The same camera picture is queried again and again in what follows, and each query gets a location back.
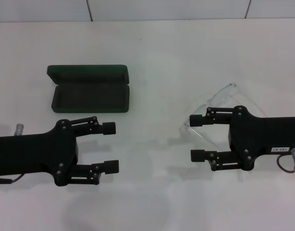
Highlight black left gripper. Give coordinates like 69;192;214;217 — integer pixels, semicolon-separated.
0;119;79;187

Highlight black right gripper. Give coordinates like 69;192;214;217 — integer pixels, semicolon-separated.
189;105;295;172

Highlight green glasses case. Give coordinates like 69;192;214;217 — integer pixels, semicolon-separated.
46;64;130;114

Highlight clear white glasses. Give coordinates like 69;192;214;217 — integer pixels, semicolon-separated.
178;82;267;147

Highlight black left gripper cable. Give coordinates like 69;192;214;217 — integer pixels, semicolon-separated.
0;176;24;185

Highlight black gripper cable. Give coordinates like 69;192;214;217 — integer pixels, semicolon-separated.
0;176;24;185
276;155;295;173

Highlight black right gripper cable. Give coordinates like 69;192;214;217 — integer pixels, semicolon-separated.
276;155;295;173

